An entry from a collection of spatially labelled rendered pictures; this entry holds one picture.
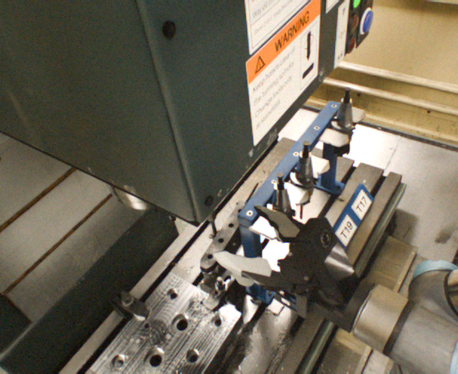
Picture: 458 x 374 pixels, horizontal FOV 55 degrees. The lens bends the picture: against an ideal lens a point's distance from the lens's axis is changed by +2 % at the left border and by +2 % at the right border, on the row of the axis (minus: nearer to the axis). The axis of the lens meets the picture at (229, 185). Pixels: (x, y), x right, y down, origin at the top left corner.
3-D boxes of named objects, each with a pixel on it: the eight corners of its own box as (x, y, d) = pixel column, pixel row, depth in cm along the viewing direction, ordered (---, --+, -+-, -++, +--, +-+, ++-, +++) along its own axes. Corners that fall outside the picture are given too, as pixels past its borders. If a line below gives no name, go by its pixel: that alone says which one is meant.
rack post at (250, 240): (278, 289, 118) (273, 222, 96) (268, 305, 115) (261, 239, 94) (247, 274, 122) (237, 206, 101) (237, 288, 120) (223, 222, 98)
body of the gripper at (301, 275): (269, 298, 64) (344, 346, 58) (267, 268, 58) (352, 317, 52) (296, 261, 68) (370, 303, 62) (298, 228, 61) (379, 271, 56)
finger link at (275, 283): (239, 286, 59) (304, 297, 57) (238, 280, 58) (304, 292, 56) (246, 257, 62) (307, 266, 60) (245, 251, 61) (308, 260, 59)
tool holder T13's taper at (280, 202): (278, 196, 98) (277, 175, 93) (295, 204, 96) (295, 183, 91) (267, 209, 96) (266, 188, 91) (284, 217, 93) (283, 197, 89)
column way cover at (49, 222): (151, 210, 143) (98, 76, 106) (35, 330, 118) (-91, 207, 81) (140, 205, 145) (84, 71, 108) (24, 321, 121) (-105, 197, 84)
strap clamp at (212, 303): (246, 290, 119) (240, 260, 108) (219, 329, 112) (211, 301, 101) (236, 284, 120) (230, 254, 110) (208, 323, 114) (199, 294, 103)
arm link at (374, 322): (387, 338, 50) (415, 285, 54) (349, 315, 52) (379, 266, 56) (377, 363, 55) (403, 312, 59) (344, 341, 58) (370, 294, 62)
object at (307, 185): (299, 169, 106) (300, 162, 104) (321, 179, 103) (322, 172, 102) (285, 185, 103) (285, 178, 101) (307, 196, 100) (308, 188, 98)
